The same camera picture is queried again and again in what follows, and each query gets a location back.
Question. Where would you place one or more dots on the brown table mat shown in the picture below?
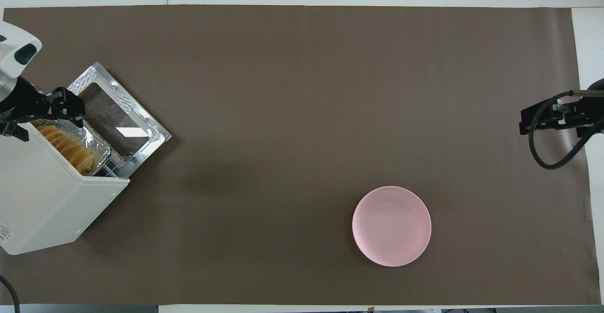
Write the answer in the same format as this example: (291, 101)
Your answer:
(306, 114)

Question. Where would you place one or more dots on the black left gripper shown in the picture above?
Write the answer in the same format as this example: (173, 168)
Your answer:
(21, 105)

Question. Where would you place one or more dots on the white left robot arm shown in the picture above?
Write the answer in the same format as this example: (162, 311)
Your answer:
(12, 53)

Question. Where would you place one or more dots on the glass oven door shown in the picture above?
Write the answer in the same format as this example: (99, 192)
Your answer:
(118, 114)

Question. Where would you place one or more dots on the aluminium foil baking tray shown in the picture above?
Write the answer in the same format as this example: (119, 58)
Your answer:
(96, 150)

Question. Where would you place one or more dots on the pink round plate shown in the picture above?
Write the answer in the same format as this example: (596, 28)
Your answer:
(391, 228)

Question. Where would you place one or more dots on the cream toaster oven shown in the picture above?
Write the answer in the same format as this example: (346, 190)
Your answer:
(47, 199)

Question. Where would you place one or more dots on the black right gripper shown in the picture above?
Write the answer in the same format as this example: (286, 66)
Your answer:
(575, 113)

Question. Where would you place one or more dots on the yellow twisted bread loaf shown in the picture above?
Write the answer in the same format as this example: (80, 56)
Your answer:
(68, 148)

